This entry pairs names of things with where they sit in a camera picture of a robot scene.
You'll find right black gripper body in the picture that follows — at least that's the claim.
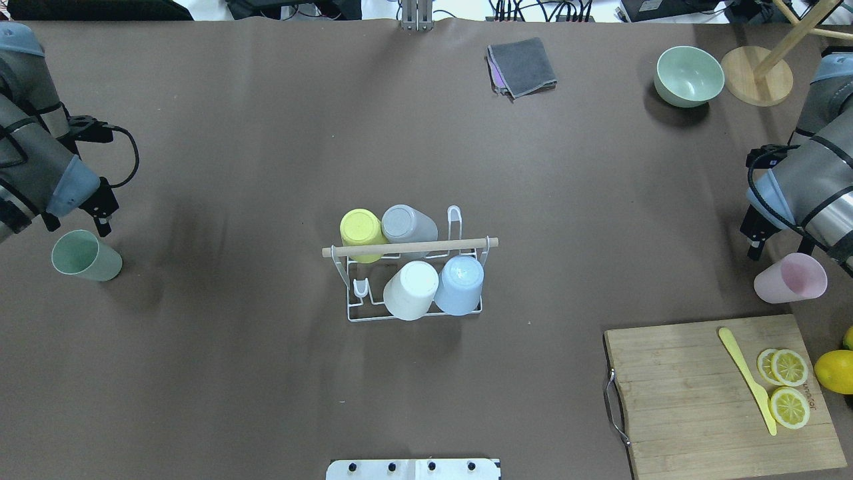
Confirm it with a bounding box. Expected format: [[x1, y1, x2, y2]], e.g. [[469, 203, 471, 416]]
[[740, 205, 780, 249]]

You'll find purple cloth under grey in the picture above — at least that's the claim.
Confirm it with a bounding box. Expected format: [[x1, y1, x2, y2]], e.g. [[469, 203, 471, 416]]
[[486, 57, 508, 94]]

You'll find yellow plastic knife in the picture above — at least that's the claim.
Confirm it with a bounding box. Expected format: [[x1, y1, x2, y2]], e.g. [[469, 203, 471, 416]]
[[717, 326, 778, 435]]

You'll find wooden mug tree stand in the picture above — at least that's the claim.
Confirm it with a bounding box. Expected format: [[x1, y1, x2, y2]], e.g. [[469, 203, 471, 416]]
[[721, 1, 852, 107]]

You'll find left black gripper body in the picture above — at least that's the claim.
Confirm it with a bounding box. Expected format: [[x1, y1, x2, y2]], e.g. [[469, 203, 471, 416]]
[[79, 177, 119, 227]]

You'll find yellow lemon upper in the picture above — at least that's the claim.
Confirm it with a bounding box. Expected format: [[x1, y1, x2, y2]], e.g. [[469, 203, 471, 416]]
[[813, 349, 853, 395]]

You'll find yellow plastic cup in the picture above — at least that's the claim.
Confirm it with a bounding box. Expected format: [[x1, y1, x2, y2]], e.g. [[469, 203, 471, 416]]
[[339, 209, 388, 247]]

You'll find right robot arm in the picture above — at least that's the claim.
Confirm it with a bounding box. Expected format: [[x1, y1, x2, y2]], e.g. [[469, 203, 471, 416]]
[[740, 47, 852, 273]]

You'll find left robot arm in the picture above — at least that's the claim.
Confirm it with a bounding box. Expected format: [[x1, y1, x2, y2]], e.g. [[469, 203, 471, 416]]
[[1, 21, 124, 239]]

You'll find pink plastic cup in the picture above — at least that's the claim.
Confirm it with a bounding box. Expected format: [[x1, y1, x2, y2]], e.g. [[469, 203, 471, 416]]
[[753, 253, 828, 304]]

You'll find green lime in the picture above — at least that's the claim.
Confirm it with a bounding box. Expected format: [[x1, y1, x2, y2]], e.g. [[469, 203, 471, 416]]
[[841, 326, 853, 351]]

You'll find light green bowl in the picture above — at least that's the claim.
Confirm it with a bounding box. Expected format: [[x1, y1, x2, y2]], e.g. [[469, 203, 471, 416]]
[[653, 45, 725, 107]]

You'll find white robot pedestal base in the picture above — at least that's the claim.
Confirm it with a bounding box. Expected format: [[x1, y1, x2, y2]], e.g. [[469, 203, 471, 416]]
[[325, 458, 502, 479]]

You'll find green plastic cup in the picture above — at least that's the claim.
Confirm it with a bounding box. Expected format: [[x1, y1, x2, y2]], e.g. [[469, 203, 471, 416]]
[[51, 230, 124, 282]]

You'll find blue plastic cup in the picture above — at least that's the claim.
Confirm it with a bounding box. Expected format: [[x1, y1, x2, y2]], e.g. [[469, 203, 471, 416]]
[[434, 255, 484, 316]]

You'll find grey folded cloth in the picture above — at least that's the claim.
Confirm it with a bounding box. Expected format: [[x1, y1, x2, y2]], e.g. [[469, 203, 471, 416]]
[[486, 37, 558, 99]]

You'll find lemon slice top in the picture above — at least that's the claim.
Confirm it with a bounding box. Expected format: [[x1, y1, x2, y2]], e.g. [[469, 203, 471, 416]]
[[770, 386, 811, 429]]

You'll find grey plastic cup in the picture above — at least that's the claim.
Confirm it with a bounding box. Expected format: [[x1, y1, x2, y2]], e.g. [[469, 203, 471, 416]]
[[381, 204, 438, 243]]

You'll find lemon slice front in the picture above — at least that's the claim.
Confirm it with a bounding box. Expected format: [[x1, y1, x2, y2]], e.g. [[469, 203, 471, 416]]
[[770, 349, 808, 388]]

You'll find lemon slice back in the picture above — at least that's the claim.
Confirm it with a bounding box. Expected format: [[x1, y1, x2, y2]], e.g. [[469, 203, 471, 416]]
[[756, 347, 783, 386]]

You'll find white plastic cup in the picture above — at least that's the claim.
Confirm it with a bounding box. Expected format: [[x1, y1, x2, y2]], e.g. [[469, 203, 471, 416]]
[[383, 261, 439, 320]]

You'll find bamboo cutting board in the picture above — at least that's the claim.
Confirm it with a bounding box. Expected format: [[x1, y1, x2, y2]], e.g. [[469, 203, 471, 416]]
[[604, 314, 848, 479]]

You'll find white wire cup rack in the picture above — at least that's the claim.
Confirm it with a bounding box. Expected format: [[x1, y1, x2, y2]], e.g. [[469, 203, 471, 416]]
[[322, 205, 500, 323]]

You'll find lemon slice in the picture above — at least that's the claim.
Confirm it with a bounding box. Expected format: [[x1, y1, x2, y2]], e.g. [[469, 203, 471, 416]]
[[770, 386, 811, 429], [770, 349, 808, 388], [756, 347, 783, 386]]

